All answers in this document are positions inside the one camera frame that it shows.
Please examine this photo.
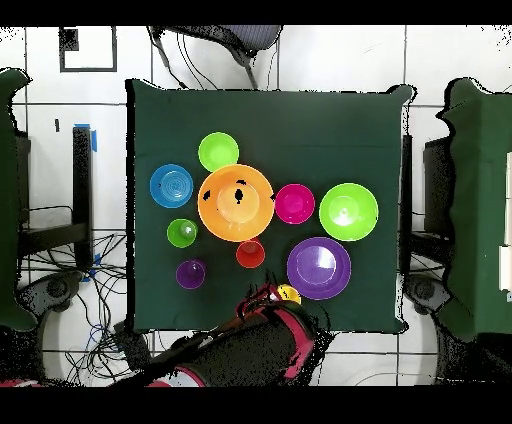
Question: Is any blue bowl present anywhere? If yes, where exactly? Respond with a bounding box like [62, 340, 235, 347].
[149, 163, 195, 210]

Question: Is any grey square floor frame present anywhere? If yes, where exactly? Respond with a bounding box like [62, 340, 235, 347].
[58, 25, 118, 74]

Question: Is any pink bowl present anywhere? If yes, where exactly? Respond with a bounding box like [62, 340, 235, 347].
[274, 183, 316, 226]

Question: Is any purple cup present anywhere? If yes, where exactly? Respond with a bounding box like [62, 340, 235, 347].
[175, 258, 208, 290]

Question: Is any small green bowl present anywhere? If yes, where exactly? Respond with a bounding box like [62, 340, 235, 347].
[197, 131, 240, 173]

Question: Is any large green bowl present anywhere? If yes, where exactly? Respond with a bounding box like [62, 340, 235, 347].
[318, 182, 380, 242]

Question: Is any black stand frame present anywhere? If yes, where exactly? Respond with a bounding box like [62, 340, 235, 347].
[399, 133, 455, 277]
[15, 125, 95, 273]

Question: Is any grey office chair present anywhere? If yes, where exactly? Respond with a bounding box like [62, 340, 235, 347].
[147, 25, 285, 90]

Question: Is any dark green tablecloth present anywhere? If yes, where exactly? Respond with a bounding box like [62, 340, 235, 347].
[125, 78, 415, 335]

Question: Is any purple bowl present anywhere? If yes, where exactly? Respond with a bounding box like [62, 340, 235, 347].
[286, 236, 353, 301]

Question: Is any floor cable bundle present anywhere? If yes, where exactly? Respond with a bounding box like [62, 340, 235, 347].
[19, 231, 181, 387]

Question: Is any dark green cloth covered table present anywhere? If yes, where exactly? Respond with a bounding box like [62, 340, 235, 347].
[435, 77, 512, 341]
[0, 67, 38, 333]

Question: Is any large orange bowl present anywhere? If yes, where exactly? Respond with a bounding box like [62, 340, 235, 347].
[197, 163, 276, 244]

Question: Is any black chair base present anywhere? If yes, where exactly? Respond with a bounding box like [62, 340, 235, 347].
[403, 273, 453, 317]
[17, 270, 85, 317]

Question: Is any yellow cup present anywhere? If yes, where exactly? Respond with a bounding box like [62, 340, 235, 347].
[276, 283, 302, 306]

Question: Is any orange cup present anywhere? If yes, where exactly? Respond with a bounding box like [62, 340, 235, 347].
[235, 237, 266, 270]

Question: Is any green cup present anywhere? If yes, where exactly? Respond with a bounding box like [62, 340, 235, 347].
[166, 218, 199, 250]

